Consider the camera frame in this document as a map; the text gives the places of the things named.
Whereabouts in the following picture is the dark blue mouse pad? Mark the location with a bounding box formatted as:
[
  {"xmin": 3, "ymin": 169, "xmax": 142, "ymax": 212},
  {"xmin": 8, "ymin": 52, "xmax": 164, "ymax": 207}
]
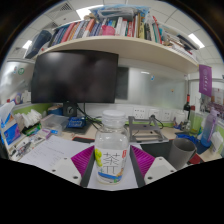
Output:
[{"xmin": 174, "ymin": 131, "xmax": 210, "ymax": 155}]

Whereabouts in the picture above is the black computer monitor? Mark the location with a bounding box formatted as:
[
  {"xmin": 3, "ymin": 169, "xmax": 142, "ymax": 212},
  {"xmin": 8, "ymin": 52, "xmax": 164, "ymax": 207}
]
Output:
[{"xmin": 30, "ymin": 49, "xmax": 120, "ymax": 104}]

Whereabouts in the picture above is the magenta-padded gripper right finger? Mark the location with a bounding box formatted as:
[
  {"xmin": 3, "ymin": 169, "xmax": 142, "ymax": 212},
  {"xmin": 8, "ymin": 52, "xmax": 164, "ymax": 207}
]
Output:
[{"xmin": 129, "ymin": 144, "xmax": 177, "ymax": 188}]

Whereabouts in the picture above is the clear plastic box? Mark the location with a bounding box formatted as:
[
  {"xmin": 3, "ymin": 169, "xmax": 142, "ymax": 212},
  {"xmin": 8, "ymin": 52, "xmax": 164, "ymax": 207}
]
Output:
[{"xmin": 39, "ymin": 113, "xmax": 70, "ymax": 136}]

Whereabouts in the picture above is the flat round red coaster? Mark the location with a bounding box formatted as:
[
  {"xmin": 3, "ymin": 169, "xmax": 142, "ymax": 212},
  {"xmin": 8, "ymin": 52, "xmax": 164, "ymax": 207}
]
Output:
[{"xmin": 188, "ymin": 153, "xmax": 205, "ymax": 166}]

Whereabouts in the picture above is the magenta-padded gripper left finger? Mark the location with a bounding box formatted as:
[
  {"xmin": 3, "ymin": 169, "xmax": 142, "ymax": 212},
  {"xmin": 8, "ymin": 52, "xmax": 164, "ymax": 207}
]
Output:
[{"xmin": 49, "ymin": 144, "xmax": 96, "ymax": 188}]

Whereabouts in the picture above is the blue coiled cable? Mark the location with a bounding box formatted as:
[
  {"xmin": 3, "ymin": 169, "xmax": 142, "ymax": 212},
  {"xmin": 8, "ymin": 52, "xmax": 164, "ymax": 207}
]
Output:
[{"xmin": 176, "ymin": 133, "xmax": 201, "ymax": 146}]

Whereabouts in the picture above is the white paper sheet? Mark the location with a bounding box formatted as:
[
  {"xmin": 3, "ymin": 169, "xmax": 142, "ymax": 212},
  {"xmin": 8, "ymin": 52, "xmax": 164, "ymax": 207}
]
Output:
[{"xmin": 18, "ymin": 134, "xmax": 139, "ymax": 191}]

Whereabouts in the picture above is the grey mug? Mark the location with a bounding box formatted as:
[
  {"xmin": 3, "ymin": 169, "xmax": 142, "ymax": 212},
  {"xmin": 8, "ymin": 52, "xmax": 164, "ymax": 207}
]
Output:
[{"xmin": 167, "ymin": 137, "xmax": 198, "ymax": 171}]

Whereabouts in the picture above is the black red-edged desk mat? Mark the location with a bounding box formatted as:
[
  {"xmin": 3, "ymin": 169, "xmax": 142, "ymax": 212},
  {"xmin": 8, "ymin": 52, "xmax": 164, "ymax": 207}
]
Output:
[{"xmin": 139, "ymin": 139, "xmax": 204, "ymax": 166}]

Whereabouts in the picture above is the dark wine bottle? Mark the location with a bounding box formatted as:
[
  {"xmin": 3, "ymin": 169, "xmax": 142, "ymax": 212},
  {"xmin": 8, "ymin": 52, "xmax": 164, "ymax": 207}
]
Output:
[{"xmin": 183, "ymin": 94, "xmax": 192, "ymax": 123}]

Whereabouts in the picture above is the small blue electronic device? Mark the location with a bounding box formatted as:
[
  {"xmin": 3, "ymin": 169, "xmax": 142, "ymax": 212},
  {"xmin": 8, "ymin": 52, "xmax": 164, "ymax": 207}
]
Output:
[{"xmin": 66, "ymin": 116, "xmax": 87, "ymax": 129}]

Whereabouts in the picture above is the purple pennant flag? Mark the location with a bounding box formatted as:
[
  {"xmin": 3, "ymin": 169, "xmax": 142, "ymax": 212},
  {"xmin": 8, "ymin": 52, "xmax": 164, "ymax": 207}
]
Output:
[{"xmin": 198, "ymin": 64, "xmax": 213, "ymax": 98}]

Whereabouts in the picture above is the white ceramic jar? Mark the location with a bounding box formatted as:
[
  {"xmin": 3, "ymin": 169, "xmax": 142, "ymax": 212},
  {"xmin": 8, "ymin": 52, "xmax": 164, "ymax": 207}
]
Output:
[{"xmin": 173, "ymin": 109, "xmax": 186, "ymax": 126}]

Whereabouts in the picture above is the blue tissue box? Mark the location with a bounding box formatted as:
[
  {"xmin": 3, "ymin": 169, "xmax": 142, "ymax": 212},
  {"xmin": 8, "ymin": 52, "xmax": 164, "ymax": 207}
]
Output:
[{"xmin": 0, "ymin": 101, "xmax": 23, "ymax": 148}]

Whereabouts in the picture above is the group photo poster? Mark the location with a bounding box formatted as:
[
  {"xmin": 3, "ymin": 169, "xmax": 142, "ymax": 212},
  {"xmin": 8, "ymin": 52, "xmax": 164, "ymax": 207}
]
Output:
[{"xmin": 199, "ymin": 87, "xmax": 224, "ymax": 121}]

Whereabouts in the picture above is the white wall power outlet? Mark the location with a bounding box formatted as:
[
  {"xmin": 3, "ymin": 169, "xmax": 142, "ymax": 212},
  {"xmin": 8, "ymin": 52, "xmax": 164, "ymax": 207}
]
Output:
[
  {"xmin": 132, "ymin": 107, "xmax": 146, "ymax": 120},
  {"xmin": 148, "ymin": 108, "xmax": 161, "ymax": 120},
  {"xmin": 161, "ymin": 110, "xmax": 172, "ymax": 122}
]

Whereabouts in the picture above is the clear plastic drink bottle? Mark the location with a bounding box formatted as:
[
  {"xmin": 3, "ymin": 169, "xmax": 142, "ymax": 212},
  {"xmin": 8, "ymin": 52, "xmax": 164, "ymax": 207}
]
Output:
[{"xmin": 94, "ymin": 109, "xmax": 130, "ymax": 185}]

